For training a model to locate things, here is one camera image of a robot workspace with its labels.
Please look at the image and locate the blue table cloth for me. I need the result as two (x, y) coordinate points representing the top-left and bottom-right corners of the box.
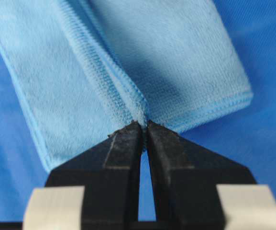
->
(0, 0), (276, 222)

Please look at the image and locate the light blue towel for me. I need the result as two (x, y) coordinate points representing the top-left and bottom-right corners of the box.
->
(0, 0), (253, 171)

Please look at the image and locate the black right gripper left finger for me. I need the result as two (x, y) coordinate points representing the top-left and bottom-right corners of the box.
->
(22, 120), (144, 230)

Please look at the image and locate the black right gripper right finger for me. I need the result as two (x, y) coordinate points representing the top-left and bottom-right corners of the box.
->
(146, 119), (276, 230)

